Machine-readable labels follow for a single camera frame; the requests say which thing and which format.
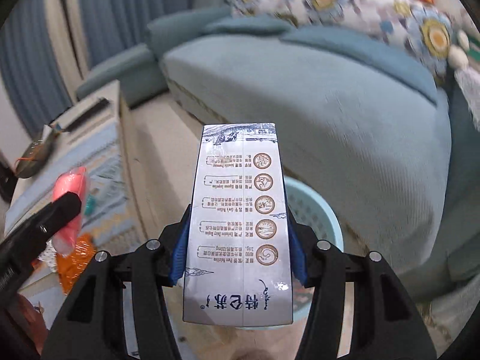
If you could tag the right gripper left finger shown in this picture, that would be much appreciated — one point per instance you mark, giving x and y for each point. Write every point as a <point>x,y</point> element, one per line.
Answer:
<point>90,323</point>

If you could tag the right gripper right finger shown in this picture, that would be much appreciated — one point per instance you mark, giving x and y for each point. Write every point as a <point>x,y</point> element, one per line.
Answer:
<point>386,322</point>

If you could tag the orange foil wrapper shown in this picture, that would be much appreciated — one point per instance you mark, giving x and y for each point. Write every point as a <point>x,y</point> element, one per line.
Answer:
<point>70,268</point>

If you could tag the pink small packet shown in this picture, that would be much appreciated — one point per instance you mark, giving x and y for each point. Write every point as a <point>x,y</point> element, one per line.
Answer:
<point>71,189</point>

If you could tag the white blue milk carton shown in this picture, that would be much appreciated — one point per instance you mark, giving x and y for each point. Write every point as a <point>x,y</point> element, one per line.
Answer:
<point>237,271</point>

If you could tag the light blue trash basket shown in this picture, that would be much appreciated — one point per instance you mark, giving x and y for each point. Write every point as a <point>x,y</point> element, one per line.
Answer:
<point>318,217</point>

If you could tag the teal small packet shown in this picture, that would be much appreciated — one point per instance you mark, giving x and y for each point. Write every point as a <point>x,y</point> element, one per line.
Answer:
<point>90,205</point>

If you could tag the dark bowl with items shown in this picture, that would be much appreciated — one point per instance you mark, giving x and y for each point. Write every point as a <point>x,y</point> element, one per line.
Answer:
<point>36,155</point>

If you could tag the blue patterned rug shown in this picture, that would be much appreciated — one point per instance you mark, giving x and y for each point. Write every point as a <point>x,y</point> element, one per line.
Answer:
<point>109,215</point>

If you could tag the white coffee table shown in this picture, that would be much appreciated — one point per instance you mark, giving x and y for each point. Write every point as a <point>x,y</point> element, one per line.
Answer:
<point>68,141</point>

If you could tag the blue fabric sofa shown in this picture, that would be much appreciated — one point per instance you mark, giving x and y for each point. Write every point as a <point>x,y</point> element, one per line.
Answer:
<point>395,155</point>

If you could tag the blue ottoman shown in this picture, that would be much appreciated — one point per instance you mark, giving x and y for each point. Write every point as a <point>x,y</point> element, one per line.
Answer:
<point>138,71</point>

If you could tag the white lace throw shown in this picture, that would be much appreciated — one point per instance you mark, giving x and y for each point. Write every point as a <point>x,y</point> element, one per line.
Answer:
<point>468,80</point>

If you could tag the blue curtains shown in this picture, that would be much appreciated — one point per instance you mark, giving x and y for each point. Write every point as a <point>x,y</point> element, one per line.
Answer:
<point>49,47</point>

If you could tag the white teddy bear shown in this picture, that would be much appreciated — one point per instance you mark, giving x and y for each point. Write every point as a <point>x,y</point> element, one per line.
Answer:
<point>457,56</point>

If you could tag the floral back cushion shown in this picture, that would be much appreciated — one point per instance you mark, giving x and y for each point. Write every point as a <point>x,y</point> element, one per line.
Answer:
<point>416,27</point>

